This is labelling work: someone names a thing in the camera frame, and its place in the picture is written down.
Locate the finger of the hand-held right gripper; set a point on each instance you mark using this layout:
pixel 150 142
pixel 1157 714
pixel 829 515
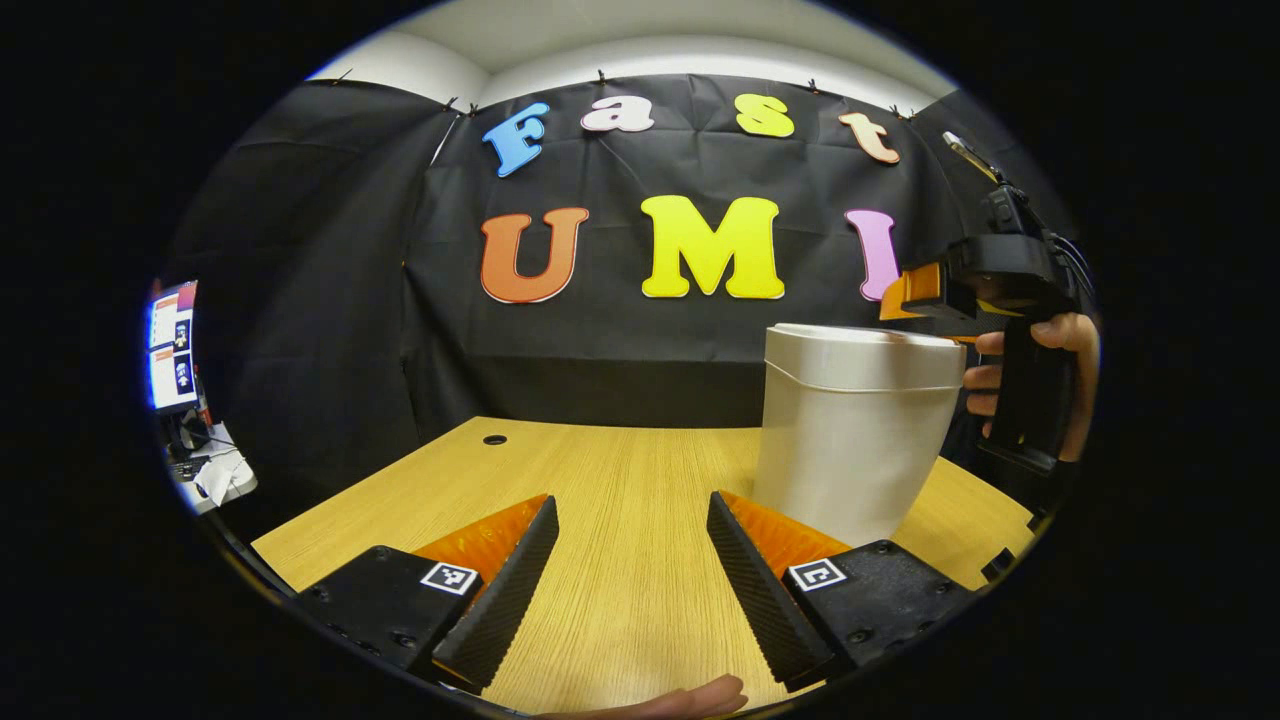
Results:
pixel 915 290

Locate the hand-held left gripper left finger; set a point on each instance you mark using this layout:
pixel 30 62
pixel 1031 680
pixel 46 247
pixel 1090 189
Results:
pixel 510 590

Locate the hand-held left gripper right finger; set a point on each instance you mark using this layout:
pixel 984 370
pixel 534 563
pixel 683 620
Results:
pixel 765 590

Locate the white desktop garbage bin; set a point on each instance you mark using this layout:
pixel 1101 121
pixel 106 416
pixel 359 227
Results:
pixel 850 440

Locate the wooden desktop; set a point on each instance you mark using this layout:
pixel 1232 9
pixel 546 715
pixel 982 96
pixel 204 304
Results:
pixel 620 490

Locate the small black block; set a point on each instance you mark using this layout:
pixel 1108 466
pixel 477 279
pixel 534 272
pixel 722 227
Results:
pixel 998 565

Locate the white side desk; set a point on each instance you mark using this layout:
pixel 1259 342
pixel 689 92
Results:
pixel 225 480

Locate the computer monitor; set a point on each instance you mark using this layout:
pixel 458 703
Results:
pixel 173 345

